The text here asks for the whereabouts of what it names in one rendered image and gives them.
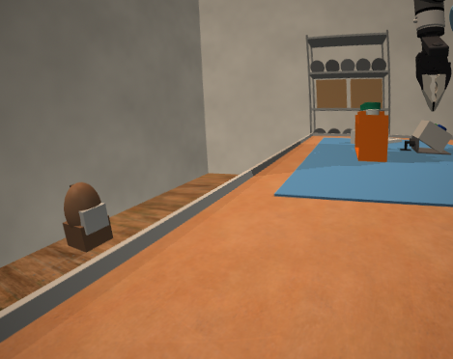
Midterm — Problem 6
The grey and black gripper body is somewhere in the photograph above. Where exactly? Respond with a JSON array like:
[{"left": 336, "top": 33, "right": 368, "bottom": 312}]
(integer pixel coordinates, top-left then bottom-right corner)
[{"left": 415, "top": 26, "right": 448, "bottom": 75}]

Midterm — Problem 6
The blue bench mat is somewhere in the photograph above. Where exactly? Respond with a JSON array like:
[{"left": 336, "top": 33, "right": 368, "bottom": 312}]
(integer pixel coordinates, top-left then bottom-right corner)
[{"left": 274, "top": 138, "right": 453, "bottom": 207}]

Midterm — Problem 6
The grey table edge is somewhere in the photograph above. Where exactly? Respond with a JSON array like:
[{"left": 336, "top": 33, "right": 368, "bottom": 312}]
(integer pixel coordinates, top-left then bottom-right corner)
[{"left": 0, "top": 133, "right": 351, "bottom": 343}]

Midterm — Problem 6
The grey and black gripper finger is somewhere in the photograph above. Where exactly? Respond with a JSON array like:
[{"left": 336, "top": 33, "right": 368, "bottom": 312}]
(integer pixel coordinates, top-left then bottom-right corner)
[
  {"left": 416, "top": 63, "right": 434, "bottom": 112},
  {"left": 433, "top": 62, "right": 451, "bottom": 112}
]

